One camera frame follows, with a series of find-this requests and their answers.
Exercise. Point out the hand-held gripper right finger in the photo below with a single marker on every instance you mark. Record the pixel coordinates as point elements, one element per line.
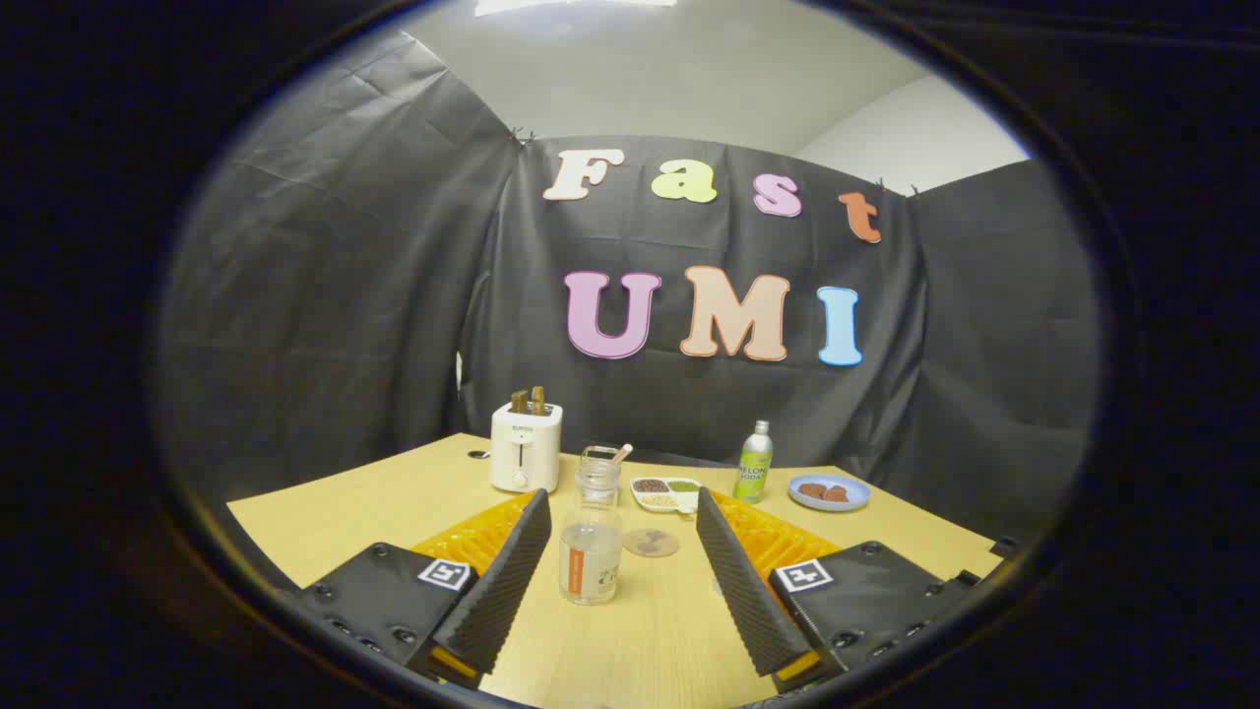
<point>748,591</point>

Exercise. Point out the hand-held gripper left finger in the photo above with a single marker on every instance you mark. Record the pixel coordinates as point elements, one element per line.
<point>507,576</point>

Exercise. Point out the clear plastic juice bottle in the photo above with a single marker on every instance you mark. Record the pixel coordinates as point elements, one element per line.
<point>591,551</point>

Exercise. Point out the green label soda bottle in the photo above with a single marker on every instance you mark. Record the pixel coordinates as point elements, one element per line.
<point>753,473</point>

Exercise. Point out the brown cookie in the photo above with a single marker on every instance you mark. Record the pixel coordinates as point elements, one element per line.
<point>811,490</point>
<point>836,494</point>

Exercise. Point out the white toaster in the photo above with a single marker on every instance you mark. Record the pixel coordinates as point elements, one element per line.
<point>525,453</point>

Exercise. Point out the light wooden table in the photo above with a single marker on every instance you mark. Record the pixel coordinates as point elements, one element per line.
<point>630,640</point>

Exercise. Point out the white divided dish with beans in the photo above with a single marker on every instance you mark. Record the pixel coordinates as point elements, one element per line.
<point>665,492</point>

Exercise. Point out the blue plate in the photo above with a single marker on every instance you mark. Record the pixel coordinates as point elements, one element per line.
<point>854,500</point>

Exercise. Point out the brown toast slice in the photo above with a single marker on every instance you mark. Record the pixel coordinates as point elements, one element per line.
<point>519,402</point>
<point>538,400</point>

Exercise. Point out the black clamp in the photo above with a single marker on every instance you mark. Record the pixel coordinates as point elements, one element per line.
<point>1004,547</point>

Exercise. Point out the black backdrop cloth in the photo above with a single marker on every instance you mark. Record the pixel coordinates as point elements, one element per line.
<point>394,295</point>

